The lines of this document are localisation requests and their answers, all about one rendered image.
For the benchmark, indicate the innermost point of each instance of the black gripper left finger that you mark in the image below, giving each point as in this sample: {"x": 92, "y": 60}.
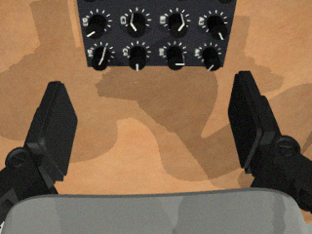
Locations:
{"x": 45, "y": 153}

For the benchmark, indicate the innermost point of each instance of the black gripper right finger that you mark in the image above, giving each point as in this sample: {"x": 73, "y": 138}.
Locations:
{"x": 258, "y": 141}

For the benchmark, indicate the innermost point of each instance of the black knob box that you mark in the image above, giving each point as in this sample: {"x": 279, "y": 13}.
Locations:
{"x": 204, "y": 23}

